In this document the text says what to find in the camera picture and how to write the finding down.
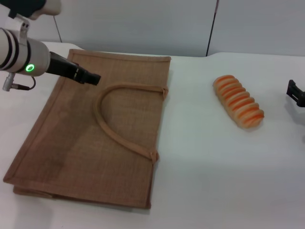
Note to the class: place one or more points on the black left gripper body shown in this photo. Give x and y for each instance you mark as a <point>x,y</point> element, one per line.
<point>62,66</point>

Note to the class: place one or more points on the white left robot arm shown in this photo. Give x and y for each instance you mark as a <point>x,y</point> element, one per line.
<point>23,55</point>

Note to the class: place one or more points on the orange striped bread loaf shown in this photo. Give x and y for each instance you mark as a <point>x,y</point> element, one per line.
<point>238,101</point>

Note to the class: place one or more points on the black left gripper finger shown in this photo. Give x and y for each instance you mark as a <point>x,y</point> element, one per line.
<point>89,77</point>

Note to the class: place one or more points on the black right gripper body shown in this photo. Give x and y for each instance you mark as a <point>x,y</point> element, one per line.
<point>301,99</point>

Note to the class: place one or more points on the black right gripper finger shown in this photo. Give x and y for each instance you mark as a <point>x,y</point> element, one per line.
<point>293,89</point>

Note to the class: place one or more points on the brown jute handbag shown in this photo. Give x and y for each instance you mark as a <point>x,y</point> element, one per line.
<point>95,133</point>

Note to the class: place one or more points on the black and white wrist camera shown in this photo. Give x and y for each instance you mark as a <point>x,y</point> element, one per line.
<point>45,7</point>

